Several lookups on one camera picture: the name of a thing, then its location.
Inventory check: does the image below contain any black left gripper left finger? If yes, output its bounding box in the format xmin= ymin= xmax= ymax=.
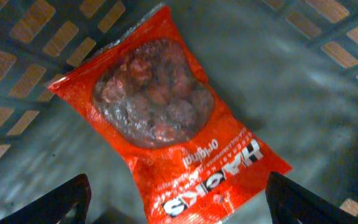
xmin=0 ymin=174 xmax=91 ymax=224

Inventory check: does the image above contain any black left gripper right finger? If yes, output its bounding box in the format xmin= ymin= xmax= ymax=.
xmin=265 ymin=172 xmax=358 ymax=224

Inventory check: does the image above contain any red candy bag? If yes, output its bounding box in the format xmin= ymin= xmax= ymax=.
xmin=49 ymin=3 xmax=291 ymax=223

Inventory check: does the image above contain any grey plastic mesh basket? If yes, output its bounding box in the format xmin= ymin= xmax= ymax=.
xmin=0 ymin=1 xmax=358 ymax=223

